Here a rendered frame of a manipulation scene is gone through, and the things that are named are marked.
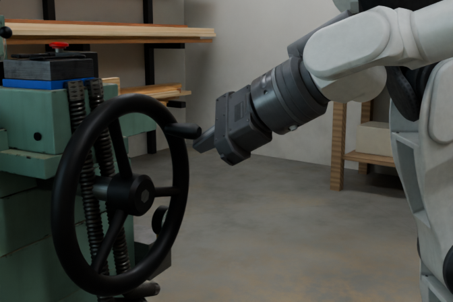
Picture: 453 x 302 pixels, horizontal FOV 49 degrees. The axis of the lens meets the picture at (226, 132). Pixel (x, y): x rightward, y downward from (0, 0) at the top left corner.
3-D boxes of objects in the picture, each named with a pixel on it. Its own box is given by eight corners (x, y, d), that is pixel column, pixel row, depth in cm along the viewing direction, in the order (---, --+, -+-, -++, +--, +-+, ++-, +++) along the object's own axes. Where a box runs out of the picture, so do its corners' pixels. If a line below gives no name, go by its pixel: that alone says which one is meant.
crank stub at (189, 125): (199, 143, 75) (193, 134, 73) (168, 139, 77) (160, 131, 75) (205, 129, 76) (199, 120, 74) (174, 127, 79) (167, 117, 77)
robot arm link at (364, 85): (323, 132, 71) (397, 96, 66) (283, 112, 63) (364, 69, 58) (301, 67, 76) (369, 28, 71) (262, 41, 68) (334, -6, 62)
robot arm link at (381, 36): (336, 102, 68) (438, 71, 60) (303, 81, 61) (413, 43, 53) (330, 59, 70) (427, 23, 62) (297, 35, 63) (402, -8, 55)
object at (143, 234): (150, 281, 103) (149, 245, 101) (104, 268, 108) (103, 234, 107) (174, 265, 110) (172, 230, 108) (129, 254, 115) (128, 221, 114)
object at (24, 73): (51, 89, 69) (48, 49, 68) (-3, 86, 74) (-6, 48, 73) (114, 83, 80) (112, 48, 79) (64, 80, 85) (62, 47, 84)
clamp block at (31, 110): (52, 156, 69) (48, 91, 67) (-12, 146, 75) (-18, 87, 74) (122, 137, 82) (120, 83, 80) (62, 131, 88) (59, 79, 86)
